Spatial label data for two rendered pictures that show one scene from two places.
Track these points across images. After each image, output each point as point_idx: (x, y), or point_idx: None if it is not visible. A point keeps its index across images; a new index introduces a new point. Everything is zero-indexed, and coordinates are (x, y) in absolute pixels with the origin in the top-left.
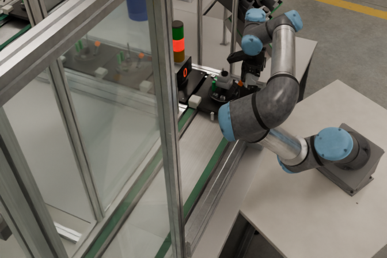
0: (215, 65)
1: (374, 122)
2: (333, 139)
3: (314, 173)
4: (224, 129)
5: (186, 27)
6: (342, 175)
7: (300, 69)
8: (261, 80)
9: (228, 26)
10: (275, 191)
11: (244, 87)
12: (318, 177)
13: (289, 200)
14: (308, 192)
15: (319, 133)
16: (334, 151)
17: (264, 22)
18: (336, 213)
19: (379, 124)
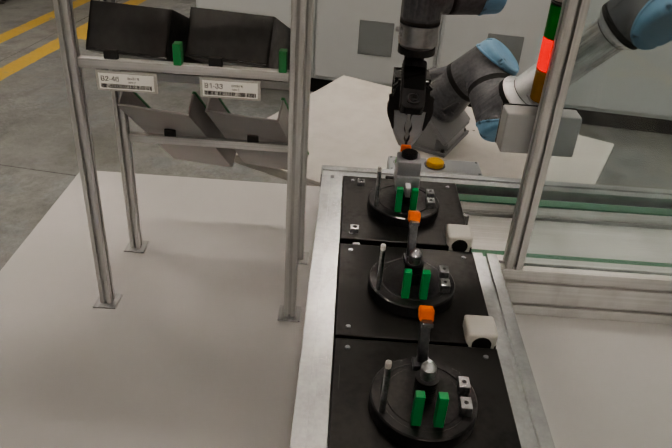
0: (230, 297)
1: (313, 120)
2: (502, 49)
3: (456, 156)
4: None
5: (0, 419)
6: (459, 122)
7: (197, 181)
8: (261, 221)
9: (283, 122)
10: None
11: (359, 188)
12: (458, 153)
13: (523, 170)
14: (493, 159)
15: (500, 56)
16: (512, 56)
17: None
18: None
19: (314, 117)
